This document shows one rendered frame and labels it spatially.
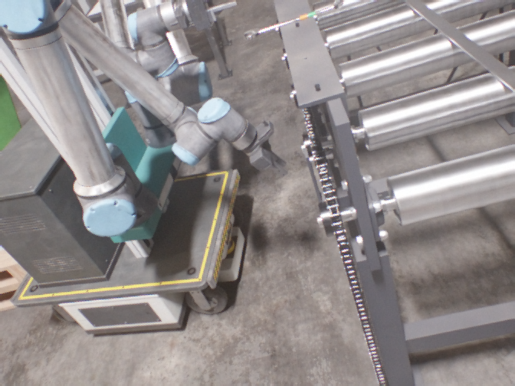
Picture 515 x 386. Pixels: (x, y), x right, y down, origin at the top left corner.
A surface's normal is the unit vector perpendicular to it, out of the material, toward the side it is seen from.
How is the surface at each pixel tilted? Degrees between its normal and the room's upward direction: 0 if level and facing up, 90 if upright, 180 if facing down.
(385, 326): 90
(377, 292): 90
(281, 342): 0
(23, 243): 90
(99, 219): 95
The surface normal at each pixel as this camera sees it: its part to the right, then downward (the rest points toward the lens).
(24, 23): 0.27, 0.44
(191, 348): -0.29, -0.73
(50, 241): -0.11, 0.66
